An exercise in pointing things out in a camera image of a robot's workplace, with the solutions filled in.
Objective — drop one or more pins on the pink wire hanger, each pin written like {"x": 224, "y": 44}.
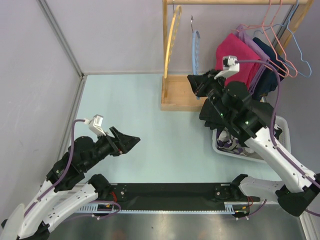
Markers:
{"x": 277, "y": 46}
{"x": 284, "y": 72}

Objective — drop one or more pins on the purple camouflage trousers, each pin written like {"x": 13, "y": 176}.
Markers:
{"x": 225, "y": 142}

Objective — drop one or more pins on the light blue plastic hanger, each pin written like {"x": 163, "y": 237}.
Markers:
{"x": 195, "y": 48}

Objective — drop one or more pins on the pink trousers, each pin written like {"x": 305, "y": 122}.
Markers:
{"x": 233, "y": 46}

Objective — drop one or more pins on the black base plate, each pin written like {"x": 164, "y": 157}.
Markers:
{"x": 173, "y": 196}

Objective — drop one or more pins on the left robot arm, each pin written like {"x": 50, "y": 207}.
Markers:
{"x": 46, "y": 210}

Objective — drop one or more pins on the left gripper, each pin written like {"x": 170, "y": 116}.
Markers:
{"x": 121, "y": 143}

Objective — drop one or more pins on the yellow hanger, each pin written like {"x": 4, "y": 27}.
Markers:
{"x": 171, "y": 36}

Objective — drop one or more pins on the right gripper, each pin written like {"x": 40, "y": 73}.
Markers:
{"x": 200, "y": 83}

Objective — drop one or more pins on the black trousers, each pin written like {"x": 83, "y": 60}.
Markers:
{"x": 213, "y": 121}

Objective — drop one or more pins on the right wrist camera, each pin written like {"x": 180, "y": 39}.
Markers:
{"x": 230, "y": 67}

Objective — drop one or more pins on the wooden clothes rack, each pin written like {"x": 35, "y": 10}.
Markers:
{"x": 176, "y": 92}

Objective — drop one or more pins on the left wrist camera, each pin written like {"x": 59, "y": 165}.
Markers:
{"x": 95, "y": 125}

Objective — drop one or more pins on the white plastic basket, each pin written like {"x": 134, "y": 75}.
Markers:
{"x": 281, "y": 133}

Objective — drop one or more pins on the lilac trousers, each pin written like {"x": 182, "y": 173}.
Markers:
{"x": 256, "y": 69}

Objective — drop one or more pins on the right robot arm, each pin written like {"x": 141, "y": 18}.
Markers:
{"x": 252, "y": 123}

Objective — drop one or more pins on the white cable duct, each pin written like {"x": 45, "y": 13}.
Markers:
{"x": 103, "y": 209}

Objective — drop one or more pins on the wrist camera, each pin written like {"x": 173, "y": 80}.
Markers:
{"x": 230, "y": 67}
{"x": 95, "y": 125}

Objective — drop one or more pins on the navy trousers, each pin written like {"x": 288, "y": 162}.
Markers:
{"x": 268, "y": 81}

